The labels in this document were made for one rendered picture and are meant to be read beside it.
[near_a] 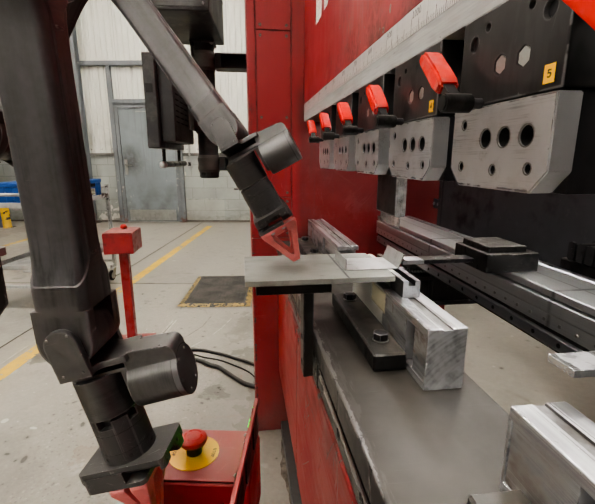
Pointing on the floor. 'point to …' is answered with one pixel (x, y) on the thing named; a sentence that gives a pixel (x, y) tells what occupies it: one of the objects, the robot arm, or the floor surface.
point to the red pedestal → (119, 239)
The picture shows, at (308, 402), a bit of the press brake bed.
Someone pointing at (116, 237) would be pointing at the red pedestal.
